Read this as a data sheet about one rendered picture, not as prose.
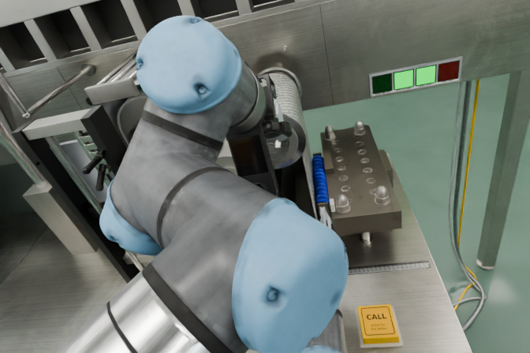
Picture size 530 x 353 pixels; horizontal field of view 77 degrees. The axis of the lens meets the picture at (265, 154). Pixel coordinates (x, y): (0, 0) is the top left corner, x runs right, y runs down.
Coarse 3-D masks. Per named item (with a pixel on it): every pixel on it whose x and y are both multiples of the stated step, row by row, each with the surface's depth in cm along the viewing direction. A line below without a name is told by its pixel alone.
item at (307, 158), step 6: (306, 132) 98; (306, 138) 93; (306, 144) 89; (306, 150) 85; (306, 156) 81; (306, 162) 78; (306, 168) 77; (306, 174) 78; (312, 174) 96; (312, 180) 91; (312, 186) 87; (312, 192) 83; (312, 198) 82; (312, 204) 83
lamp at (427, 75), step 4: (424, 68) 94; (428, 68) 94; (432, 68) 93; (416, 72) 94; (420, 72) 94; (424, 72) 94; (428, 72) 94; (432, 72) 94; (416, 76) 95; (420, 76) 95; (424, 76) 95; (428, 76) 95; (432, 76) 95; (416, 80) 96; (420, 80) 96; (424, 80) 96; (428, 80) 96; (432, 80) 96; (416, 84) 96
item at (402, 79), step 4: (400, 72) 95; (404, 72) 95; (408, 72) 95; (412, 72) 95; (396, 76) 96; (400, 76) 95; (404, 76) 95; (408, 76) 95; (412, 76) 95; (396, 80) 96; (400, 80) 96; (404, 80) 96; (408, 80) 96; (396, 84) 97; (400, 84) 97; (404, 84) 97; (408, 84) 97; (396, 88) 98
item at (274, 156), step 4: (268, 140) 70; (272, 140) 70; (284, 140) 70; (288, 140) 71; (268, 144) 70; (272, 144) 70; (284, 144) 70; (288, 144) 70; (268, 148) 71; (272, 148) 71; (284, 148) 71; (288, 148) 71; (272, 152) 72; (276, 152) 72; (280, 152) 71; (284, 152) 71; (272, 156) 72; (276, 156) 72; (280, 156) 72; (284, 156) 72; (272, 160) 73; (276, 160) 73
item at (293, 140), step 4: (292, 128) 70; (292, 136) 71; (296, 136) 71; (292, 140) 71; (296, 140) 71; (292, 144) 72; (296, 144) 72; (292, 148) 73; (296, 148) 72; (288, 152) 73; (292, 152) 73; (288, 156) 74; (292, 156) 74; (280, 160) 75; (284, 160) 74; (276, 164) 75
